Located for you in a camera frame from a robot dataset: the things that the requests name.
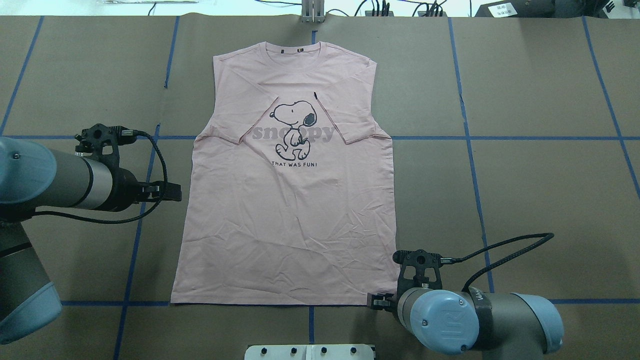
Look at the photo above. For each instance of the aluminium frame post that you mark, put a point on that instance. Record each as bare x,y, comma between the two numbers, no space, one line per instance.
313,11

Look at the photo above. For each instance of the black device on desk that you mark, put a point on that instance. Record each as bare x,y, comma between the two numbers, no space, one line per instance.
557,9

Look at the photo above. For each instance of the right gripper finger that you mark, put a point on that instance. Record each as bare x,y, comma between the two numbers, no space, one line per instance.
380,299
383,306

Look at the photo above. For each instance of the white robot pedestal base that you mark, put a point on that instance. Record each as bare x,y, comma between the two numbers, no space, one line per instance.
345,351

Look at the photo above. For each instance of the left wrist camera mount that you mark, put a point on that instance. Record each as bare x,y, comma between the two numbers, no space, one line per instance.
101,143

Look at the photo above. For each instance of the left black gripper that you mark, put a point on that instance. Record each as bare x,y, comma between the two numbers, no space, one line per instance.
122,188

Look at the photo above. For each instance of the pink Snoopy t-shirt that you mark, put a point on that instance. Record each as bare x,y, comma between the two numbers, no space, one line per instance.
291,198

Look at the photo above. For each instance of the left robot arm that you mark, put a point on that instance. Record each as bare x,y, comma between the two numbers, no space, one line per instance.
40,181

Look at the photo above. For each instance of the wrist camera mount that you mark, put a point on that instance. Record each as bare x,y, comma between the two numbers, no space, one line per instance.
418,269
101,143

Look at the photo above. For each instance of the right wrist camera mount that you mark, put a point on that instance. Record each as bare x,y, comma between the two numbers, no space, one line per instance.
418,269

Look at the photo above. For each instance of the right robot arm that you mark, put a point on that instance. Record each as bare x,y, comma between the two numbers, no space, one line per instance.
501,326

